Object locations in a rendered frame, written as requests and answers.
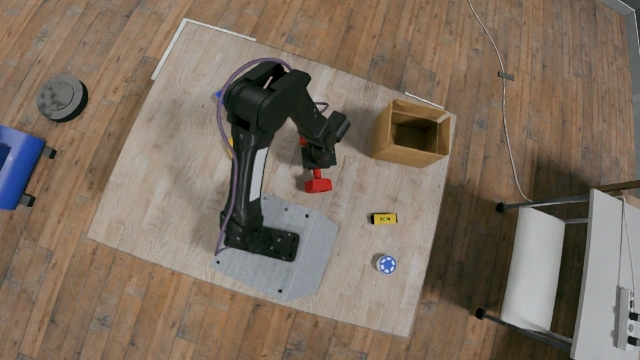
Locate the yellow pocket level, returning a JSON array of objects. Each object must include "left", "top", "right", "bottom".
[{"left": 371, "top": 214, "right": 397, "bottom": 224}]

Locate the brown cardboard box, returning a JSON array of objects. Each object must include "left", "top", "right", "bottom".
[{"left": 371, "top": 98, "right": 451, "bottom": 168}]

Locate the red dumbbell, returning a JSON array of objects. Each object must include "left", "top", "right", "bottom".
[{"left": 300, "top": 137, "right": 332, "bottom": 194}]

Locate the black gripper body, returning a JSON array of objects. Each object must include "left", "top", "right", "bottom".
[{"left": 301, "top": 147, "right": 337, "bottom": 170}]

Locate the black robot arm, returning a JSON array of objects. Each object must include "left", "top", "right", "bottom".
[{"left": 223, "top": 62, "right": 351, "bottom": 262}]

